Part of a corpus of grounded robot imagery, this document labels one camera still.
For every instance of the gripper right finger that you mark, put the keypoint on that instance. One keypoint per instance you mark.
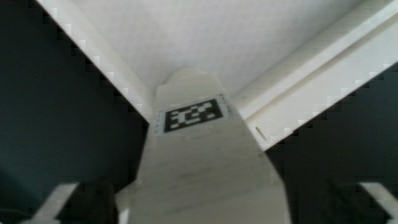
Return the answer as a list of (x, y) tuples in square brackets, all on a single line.
[(382, 197)]

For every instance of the white desk top tray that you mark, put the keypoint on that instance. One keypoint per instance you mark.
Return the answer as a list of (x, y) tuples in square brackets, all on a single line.
[(261, 41)]

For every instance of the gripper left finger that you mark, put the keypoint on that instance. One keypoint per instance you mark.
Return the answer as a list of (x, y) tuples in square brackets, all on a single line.
[(44, 216)]

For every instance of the white desk leg front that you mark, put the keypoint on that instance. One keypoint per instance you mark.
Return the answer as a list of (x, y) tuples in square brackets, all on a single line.
[(206, 180)]

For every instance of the white front fence bar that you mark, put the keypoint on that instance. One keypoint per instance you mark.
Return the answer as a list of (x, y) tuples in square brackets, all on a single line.
[(330, 83)]

